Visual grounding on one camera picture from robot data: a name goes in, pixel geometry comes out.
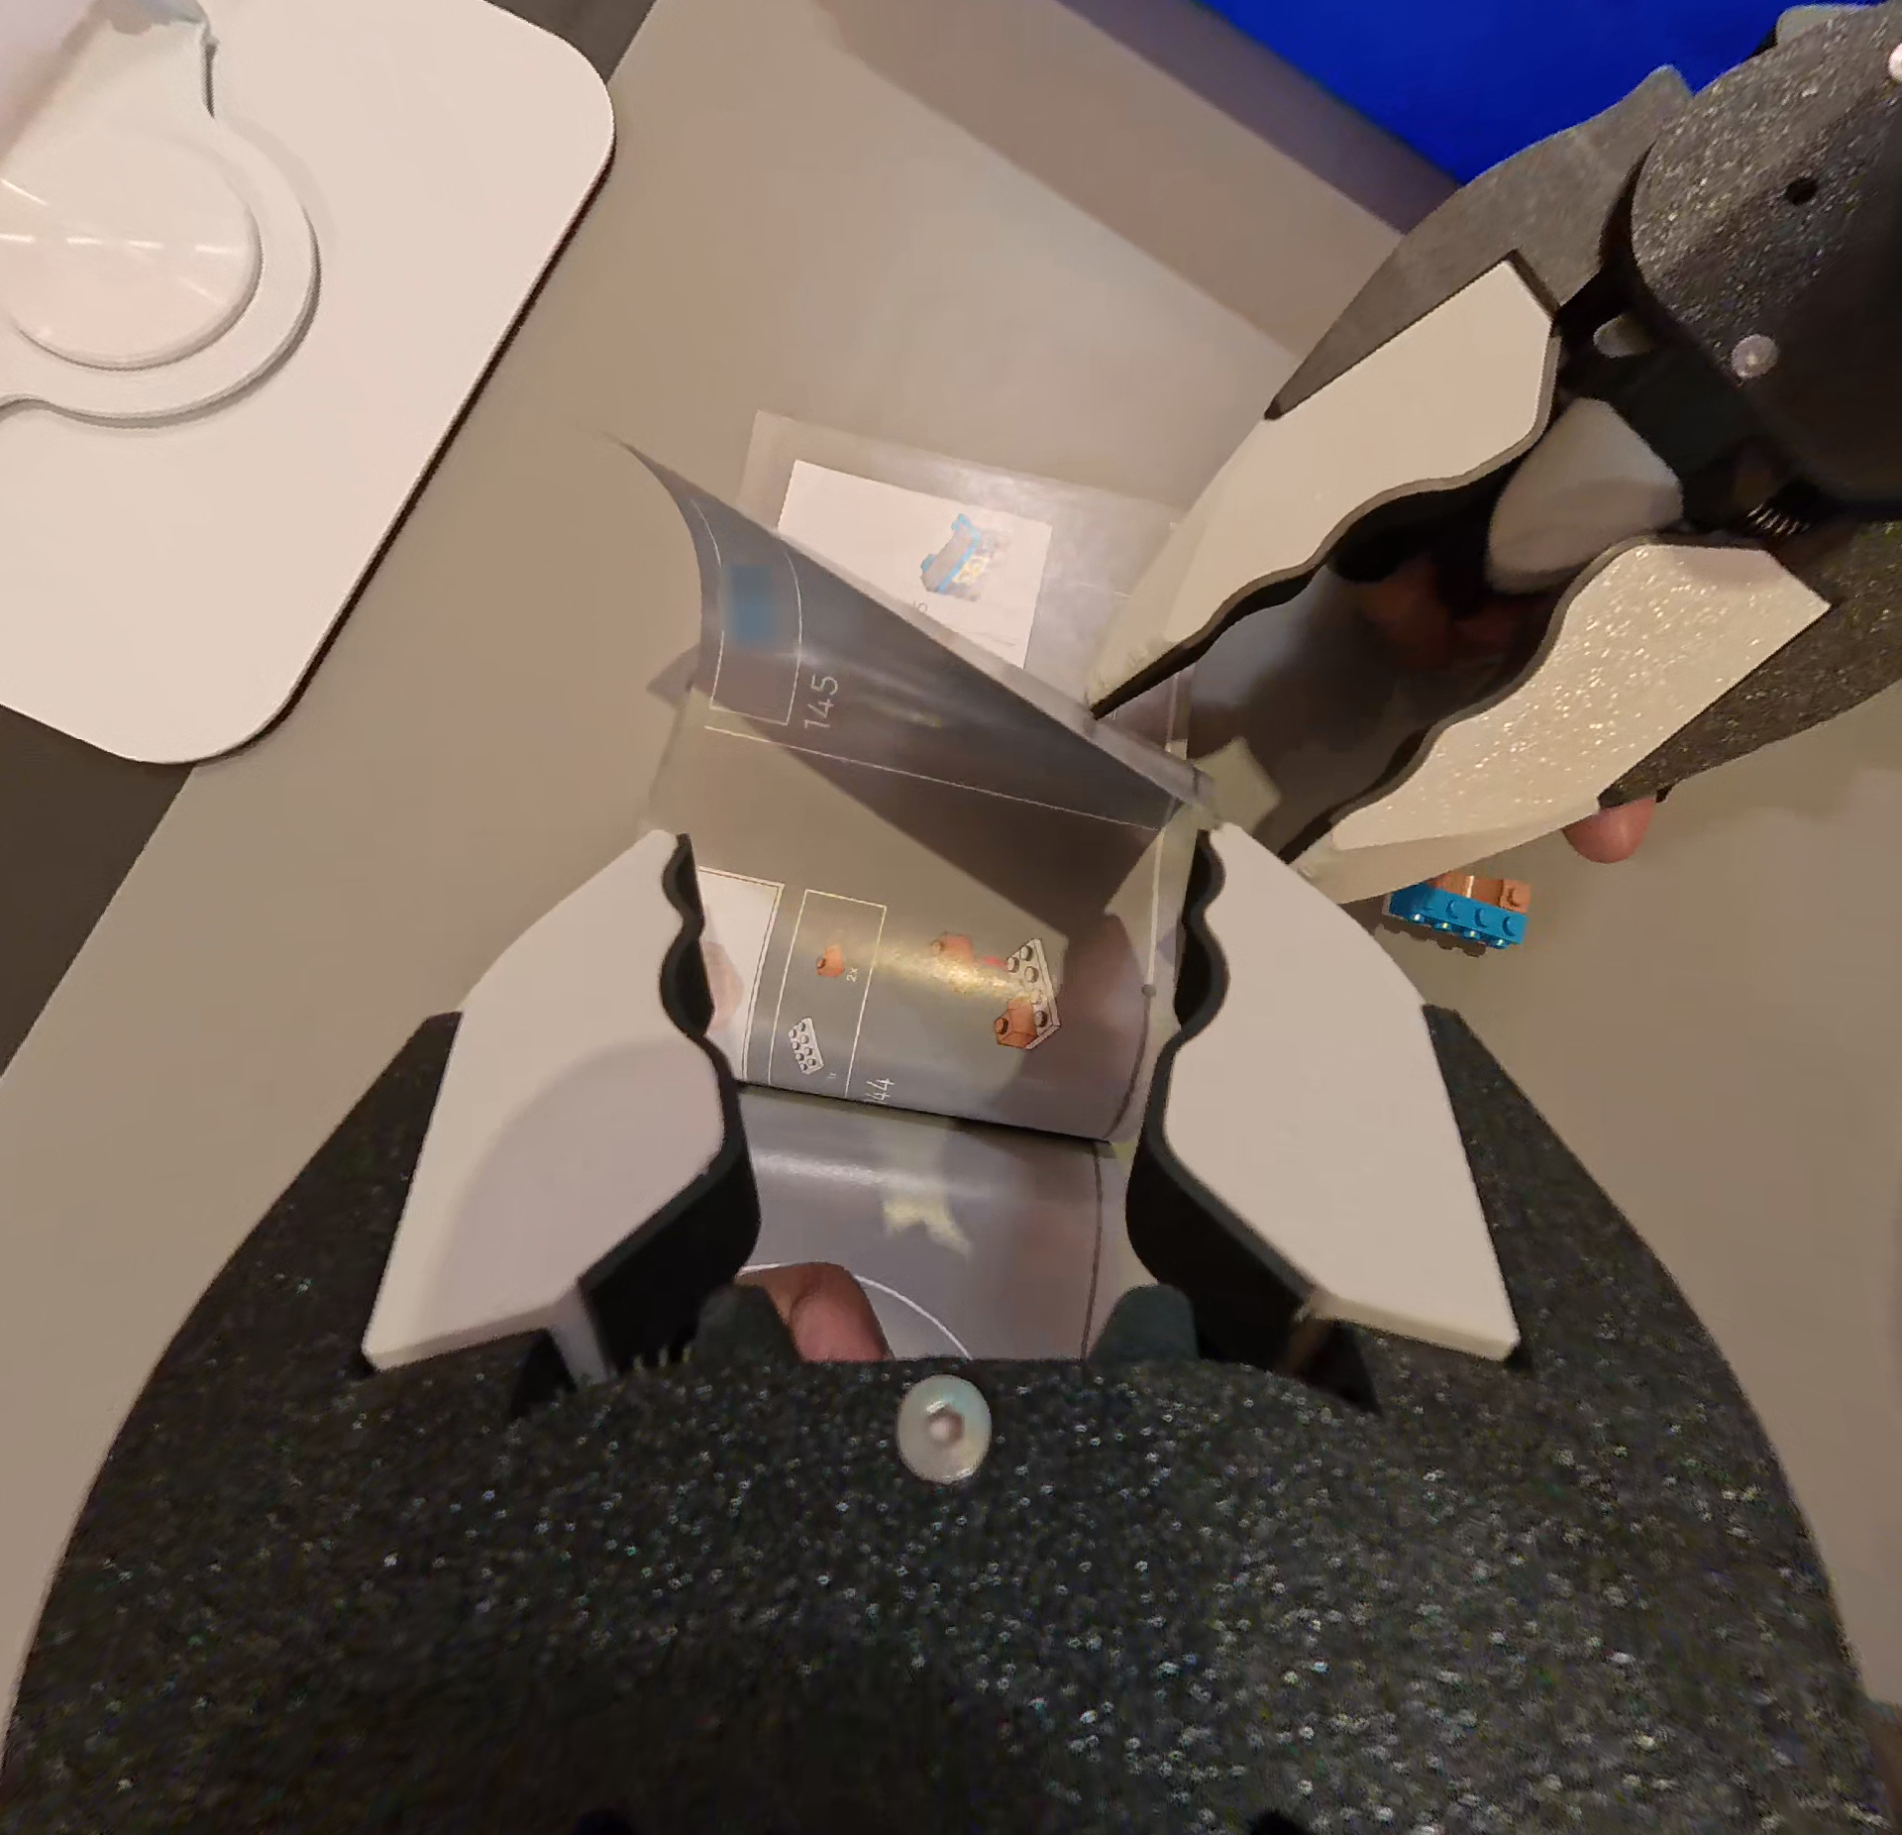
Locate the grey instruction booklet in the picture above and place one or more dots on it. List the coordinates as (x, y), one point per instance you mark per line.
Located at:
(923, 825)

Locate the person's left hand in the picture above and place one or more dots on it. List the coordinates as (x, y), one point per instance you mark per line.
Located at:
(833, 1316)

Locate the grey desk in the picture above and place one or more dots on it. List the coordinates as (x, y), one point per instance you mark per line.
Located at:
(892, 231)

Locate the person's right hand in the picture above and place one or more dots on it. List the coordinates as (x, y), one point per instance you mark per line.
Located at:
(1612, 829)

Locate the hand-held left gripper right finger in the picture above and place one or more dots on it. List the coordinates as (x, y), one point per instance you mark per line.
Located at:
(1336, 1122)

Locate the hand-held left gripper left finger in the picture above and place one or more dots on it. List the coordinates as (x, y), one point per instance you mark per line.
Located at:
(550, 1122)

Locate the blue plastic bin with bricks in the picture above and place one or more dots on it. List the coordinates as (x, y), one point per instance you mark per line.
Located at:
(1485, 22)

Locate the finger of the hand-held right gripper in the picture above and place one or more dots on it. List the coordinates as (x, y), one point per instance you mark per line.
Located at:
(1633, 675)
(1382, 395)

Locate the white stand base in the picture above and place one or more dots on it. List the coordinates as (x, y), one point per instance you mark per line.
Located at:
(297, 305)

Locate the blue brick plate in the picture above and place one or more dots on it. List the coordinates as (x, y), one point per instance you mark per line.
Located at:
(1457, 921)

